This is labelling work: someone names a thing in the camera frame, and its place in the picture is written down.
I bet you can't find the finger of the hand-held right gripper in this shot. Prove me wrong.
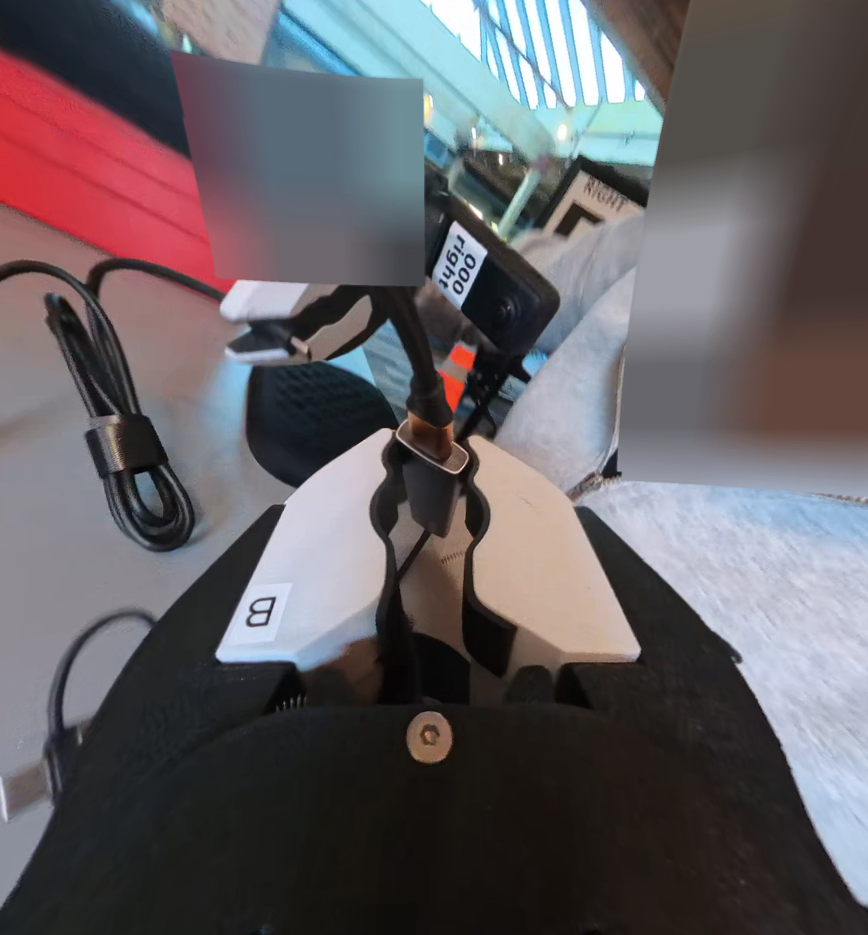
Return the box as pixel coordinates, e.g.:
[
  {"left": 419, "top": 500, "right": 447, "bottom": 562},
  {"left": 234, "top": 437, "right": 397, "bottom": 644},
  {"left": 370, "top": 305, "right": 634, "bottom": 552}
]
[
  {"left": 221, "top": 281, "right": 311, "bottom": 324},
  {"left": 225, "top": 292, "right": 376, "bottom": 365}
]

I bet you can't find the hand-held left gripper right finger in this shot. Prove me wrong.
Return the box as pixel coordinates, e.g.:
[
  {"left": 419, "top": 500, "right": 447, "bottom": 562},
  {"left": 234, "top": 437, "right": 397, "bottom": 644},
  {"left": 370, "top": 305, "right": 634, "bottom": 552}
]
[{"left": 462, "top": 436, "right": 642, "bottom": 680}]

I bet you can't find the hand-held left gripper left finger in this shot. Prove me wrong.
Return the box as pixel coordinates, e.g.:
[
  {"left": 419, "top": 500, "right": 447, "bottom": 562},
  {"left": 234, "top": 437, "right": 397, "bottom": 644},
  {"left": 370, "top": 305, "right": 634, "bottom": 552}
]
[{"left": 215, "top": 430, "right": 413, "bottom": 669}]

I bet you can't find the black cable with gold plug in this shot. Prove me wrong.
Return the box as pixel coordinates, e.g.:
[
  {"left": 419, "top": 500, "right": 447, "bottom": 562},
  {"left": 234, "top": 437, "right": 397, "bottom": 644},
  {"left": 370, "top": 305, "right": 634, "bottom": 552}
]
[{"left": 379, "top": 283, "right": 458, "bottom": 457}]

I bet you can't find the thin black adapter cable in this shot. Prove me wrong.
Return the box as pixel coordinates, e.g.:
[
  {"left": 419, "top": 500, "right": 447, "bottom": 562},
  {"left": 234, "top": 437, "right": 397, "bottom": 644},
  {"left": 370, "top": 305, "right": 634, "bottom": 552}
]
[{"left": 397, "top": 529, "right": 435, "bottom": 585}]

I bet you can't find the grey wedge adapter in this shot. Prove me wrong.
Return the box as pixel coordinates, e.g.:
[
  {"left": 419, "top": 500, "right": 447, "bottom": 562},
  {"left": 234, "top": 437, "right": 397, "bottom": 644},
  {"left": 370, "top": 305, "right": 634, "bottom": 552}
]
[{"left": 394, "top": 422, "right": 473, "bottom": 539}]

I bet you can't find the thin black cable bundle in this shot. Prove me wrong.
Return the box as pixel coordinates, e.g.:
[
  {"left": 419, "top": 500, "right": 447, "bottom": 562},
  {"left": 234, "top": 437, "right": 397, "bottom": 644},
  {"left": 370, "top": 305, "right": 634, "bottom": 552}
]
[{"left": 0, "top": 258, "right": 228, "bottom": 554}]

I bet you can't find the black braided usb cable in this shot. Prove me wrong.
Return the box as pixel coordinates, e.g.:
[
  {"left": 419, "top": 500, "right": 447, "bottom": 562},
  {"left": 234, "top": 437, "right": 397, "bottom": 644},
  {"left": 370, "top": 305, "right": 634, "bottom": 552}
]
[{"left": 0, "top": 608, "right": 159, "bottom": 824}]

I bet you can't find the person's right forearm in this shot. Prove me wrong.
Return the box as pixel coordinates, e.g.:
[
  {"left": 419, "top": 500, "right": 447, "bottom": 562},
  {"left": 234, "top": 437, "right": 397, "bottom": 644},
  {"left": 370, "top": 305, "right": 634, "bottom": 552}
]
[{"left": 510, "top": 210, "right": 648, "bottom": 344}]

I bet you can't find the black mesh pad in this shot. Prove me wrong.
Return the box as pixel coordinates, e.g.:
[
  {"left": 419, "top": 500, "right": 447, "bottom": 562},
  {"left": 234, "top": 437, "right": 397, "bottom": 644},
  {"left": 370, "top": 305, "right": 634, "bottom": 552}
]
[{"left": 245, "top": 361, "right": 400, "bottom": 489}]

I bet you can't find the black framed marker sign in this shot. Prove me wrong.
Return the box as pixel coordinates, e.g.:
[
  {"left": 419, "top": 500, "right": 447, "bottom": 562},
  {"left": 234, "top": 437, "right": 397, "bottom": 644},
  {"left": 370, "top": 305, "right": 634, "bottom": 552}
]
[{"left": 535, "top": 155, "right": 651, "bottom": 240}]

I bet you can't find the red plastic bin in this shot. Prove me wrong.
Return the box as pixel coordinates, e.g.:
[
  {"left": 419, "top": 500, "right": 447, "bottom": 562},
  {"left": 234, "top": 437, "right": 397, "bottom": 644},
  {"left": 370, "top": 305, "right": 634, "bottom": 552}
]
[{"left": 0, "top": 31, "right": 236, "bottom": 295}]

